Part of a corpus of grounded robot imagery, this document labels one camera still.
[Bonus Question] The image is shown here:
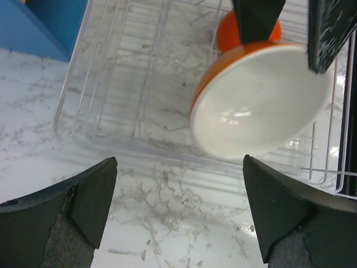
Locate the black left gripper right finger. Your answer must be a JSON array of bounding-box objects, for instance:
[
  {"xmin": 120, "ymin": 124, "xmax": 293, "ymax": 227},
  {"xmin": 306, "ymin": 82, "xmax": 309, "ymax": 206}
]
[{"xmin": 243, "ymin": 155, "xmax": 356, "ymax": 267}]

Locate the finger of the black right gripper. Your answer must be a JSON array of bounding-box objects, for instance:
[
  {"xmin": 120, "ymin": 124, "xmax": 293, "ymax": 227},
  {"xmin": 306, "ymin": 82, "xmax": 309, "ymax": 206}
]
[
  {"xmin": 307, "ymin": 0, "xmax": 356, "ymax": 74},
  {"xmin": 232, "ymin": 0, "xmax": 286, "ymax": 45}
]

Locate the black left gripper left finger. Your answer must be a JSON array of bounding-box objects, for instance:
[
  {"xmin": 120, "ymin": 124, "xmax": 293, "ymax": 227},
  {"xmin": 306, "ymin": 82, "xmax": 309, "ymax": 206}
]
[{"xmin": 1, "ymin": 157, "xmax": 117, "ymax": 267}]

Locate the orange plastic bowl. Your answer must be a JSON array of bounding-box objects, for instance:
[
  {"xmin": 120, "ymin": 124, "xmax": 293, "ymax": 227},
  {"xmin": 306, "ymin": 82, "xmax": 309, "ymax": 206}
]
[{"xmin": 216, "ymin": 10, "xmax": 282, "ymax": 54}]

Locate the orange bowl white inside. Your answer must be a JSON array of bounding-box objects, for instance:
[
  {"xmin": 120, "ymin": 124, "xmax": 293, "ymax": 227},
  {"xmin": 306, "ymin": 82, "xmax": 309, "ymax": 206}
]
[{"xmin": 189, "ymin": 41, "xmax": 334, "ymax": 160}]

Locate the white wire dish rack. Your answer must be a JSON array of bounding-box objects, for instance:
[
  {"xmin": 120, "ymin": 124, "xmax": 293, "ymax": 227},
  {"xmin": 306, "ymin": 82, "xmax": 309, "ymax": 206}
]
[{"xmin": 72, "ymin": 1, "xmax": 356, "ymax": 197}]

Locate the clear plastic drip tray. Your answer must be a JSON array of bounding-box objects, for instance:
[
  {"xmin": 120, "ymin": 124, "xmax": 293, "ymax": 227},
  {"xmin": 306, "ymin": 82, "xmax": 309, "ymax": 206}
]
[{"xmin": 54, "ymin": 1, "xmax": 242, "ymax": 176}]

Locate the blue shelf unit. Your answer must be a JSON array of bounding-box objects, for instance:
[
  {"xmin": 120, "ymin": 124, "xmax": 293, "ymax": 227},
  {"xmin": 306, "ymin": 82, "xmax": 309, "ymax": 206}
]
[{"xmin": 1, "ymin": 1, "xmax": 93, "ymax": 62}]

